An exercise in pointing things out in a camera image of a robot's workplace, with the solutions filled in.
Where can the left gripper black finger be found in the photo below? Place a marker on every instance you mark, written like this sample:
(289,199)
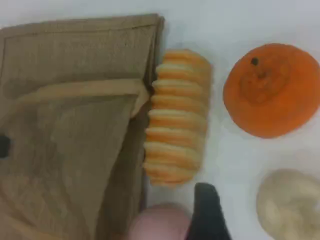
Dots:
(4,146)

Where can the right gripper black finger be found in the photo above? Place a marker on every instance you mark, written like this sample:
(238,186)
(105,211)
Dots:
(207,220)

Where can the cream egg yolk pastry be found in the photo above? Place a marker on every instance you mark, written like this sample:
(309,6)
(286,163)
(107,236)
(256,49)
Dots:
(292,207)

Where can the long striped bread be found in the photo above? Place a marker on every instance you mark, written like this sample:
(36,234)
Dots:
(177,115)

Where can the brown jute tote bag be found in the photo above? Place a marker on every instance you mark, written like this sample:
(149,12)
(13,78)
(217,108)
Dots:
(75,62)

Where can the orange persimmon shaped pastry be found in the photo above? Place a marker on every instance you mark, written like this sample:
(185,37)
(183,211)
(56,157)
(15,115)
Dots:
(272,95)

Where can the pink peach shaped bun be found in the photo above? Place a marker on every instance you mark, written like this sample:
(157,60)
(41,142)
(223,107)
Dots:
(160,225)

